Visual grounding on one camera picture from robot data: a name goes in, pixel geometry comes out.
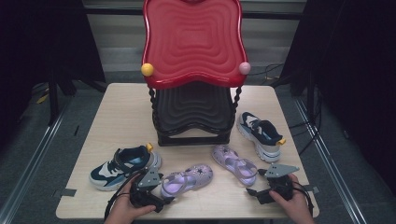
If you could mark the small black tape strip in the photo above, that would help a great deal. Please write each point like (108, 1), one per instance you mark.
(76, 130)

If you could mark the person's left hand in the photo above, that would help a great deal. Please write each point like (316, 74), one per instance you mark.
(124, 205)

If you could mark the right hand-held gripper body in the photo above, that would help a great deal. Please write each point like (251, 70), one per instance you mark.
(280, 183)

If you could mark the black metal stand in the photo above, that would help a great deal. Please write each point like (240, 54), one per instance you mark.
(53, 99)

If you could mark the red and black shoe rack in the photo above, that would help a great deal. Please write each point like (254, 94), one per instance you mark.
(193, 40)

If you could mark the grey tape piece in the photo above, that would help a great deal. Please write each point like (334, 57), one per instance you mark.
(67, 192)
(314, 189)

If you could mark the metal floor rail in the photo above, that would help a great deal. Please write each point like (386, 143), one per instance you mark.
(31, 161)
(327, 155)

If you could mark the navy and white sneaker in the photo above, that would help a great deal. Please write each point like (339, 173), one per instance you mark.
(124, 161)
(264, 132)

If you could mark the black curtain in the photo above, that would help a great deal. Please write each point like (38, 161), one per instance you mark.
(37, 46)
(358, 62)

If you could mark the person's right hand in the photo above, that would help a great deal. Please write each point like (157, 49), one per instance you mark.
(295, 205)

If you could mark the purple sandal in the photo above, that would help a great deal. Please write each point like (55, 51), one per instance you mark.
(199, 174)
(224, 155)

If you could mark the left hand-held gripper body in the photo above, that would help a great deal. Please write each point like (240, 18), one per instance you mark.
(149, 180)

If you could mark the yellow floor object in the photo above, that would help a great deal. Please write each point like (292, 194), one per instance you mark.
(42, 99)

